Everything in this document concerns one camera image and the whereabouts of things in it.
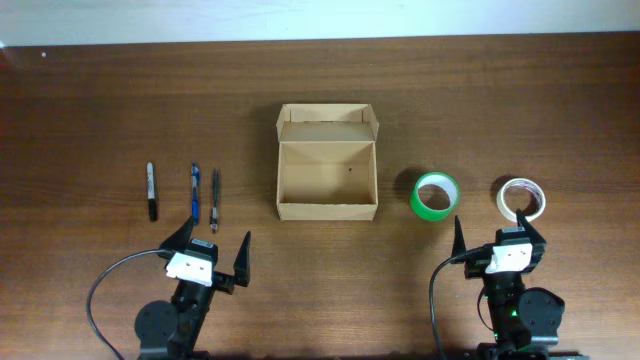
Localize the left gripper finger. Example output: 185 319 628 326
233 231 251 287
159 216 194 251

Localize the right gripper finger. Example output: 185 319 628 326
451 216 467 257
516 209 543 243

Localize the black pen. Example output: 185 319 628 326
210 168 220 233

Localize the white masking tape roll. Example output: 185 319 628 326
496 178 547 222

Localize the green tape roll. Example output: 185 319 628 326
410 172 460 222

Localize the blue pen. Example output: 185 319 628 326
191 162 200 225

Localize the black and white marker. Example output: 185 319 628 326
146 162 158 222

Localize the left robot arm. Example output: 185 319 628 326
134 218 251 360

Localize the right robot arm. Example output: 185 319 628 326
452 211 565 359

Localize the open cardboard box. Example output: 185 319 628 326
276 104 379 221

